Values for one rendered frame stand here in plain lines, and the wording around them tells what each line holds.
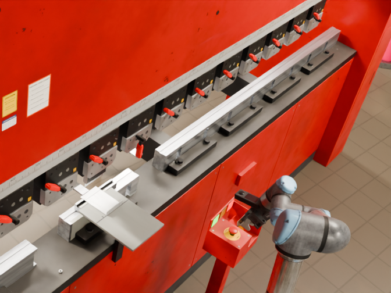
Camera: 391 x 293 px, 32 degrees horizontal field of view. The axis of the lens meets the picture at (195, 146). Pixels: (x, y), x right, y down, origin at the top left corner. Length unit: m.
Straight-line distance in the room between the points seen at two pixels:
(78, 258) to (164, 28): 0.89
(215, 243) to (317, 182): 1.75
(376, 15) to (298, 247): 2.20
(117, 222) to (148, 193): 0.35
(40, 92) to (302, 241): 0.90
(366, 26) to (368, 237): 1.26
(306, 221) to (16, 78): 0.96
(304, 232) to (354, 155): 2.77
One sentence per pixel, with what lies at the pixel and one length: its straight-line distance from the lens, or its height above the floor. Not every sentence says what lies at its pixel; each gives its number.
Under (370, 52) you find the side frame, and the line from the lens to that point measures 4.21.
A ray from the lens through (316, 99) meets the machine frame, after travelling 3.98.
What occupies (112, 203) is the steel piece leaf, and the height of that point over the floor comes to 1.00.
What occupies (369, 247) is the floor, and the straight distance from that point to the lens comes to 4.27.
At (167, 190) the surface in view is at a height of 0.87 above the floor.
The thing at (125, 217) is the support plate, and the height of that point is 1.00.
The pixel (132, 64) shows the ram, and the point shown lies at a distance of 2.27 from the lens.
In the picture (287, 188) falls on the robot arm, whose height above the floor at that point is 1.18.
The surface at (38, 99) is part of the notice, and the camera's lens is 1.97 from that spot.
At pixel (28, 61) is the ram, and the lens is 1.86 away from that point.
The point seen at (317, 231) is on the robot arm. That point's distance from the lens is 2.16.
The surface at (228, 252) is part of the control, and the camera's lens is 2.90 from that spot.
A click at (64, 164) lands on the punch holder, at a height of 1.32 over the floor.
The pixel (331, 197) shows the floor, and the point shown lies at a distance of 4.48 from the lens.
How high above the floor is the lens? 2.84
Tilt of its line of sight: 39 degrees down
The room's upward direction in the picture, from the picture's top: 14 degrees clockwise
